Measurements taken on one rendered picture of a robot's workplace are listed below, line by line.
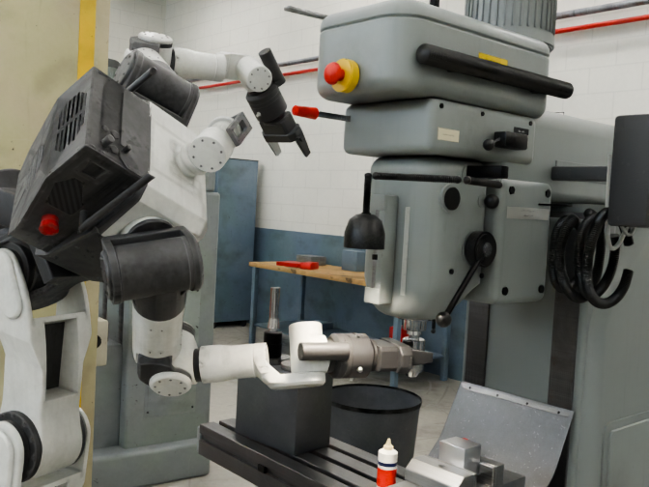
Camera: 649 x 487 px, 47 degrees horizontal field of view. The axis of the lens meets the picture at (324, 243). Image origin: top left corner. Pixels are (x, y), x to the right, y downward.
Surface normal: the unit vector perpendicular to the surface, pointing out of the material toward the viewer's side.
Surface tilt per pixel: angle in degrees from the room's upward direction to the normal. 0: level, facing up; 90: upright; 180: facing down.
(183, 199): 58
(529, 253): 90
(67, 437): 81
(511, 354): 90
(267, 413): 90
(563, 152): 90
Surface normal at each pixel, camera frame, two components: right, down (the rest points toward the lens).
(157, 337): 0.05, 0.76
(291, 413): -0.70, 0.00
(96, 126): 0.80, -0.45
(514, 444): -0.65, -0.47
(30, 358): -0.51, 0.43
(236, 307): 0.65, 0.07
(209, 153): -0.18, 0.48
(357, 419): -0.29, 0.10
